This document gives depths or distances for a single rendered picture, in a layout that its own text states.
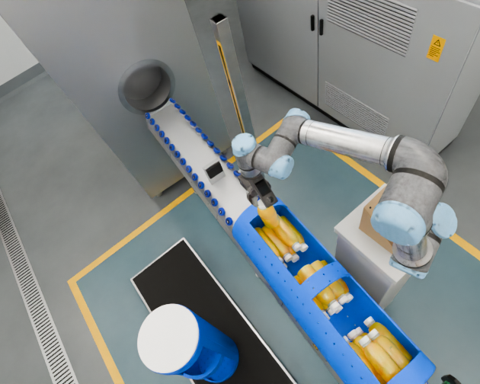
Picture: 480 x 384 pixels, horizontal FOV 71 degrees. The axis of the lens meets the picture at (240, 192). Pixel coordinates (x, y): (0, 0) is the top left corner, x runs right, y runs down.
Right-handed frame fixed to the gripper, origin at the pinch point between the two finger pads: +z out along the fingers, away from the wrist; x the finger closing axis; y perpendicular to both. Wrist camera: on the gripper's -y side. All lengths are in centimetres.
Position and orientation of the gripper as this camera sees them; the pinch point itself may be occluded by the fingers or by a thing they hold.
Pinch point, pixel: (261, 203)
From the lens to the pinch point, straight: 130.7
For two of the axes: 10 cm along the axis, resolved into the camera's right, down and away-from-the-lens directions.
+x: -8.1, 5.6, -1.7
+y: -5.5, -6.4, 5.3
